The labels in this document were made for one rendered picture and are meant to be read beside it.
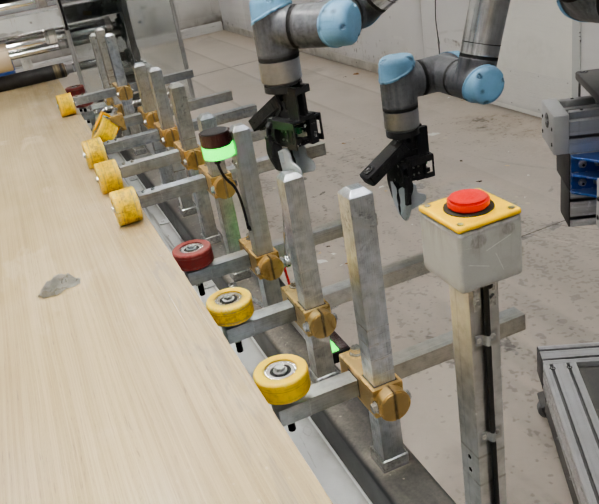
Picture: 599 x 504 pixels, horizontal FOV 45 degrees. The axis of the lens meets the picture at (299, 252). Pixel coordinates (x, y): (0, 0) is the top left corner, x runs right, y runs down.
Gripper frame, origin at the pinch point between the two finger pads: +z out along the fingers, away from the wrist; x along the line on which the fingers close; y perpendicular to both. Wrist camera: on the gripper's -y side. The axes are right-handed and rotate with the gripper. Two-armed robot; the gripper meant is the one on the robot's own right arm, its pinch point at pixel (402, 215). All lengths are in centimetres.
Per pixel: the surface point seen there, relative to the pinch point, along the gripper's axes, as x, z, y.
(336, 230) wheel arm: -1.4, -2.3, -16.9
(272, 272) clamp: -8.4, -1.2, -34.7
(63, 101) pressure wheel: 147, -13, -56
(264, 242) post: -5.6, -6.9, -34.4
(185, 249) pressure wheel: 0.8, -7.7, -49.1
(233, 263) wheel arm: -1.4, -2.4, -40.6
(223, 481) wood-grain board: -66, -7, -62
